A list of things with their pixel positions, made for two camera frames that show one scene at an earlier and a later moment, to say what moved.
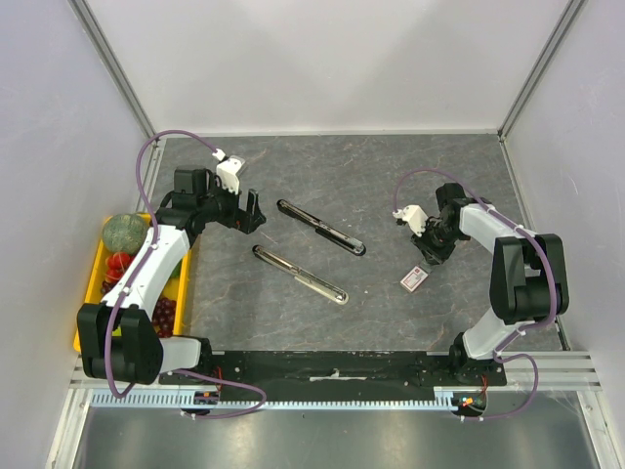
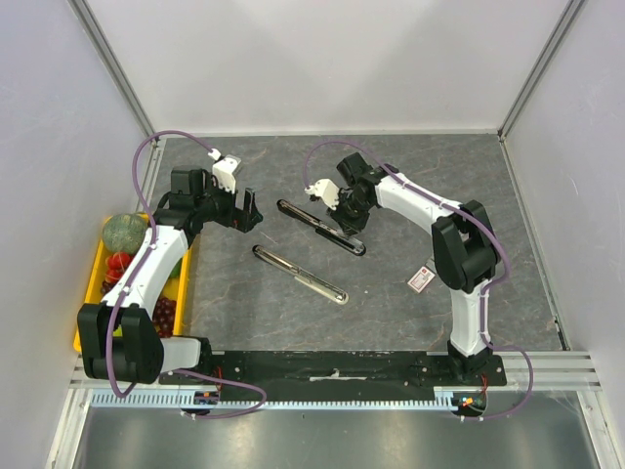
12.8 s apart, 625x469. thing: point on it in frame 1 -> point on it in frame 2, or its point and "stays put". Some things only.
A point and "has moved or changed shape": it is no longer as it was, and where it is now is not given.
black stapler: [324, 231] stays put
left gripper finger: [257, 216] stays put
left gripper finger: [244, 216] stays put
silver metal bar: [332, 293] stays put
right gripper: [429, 249] -> [348, 218]
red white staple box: [412, 279] has moved or changed shape
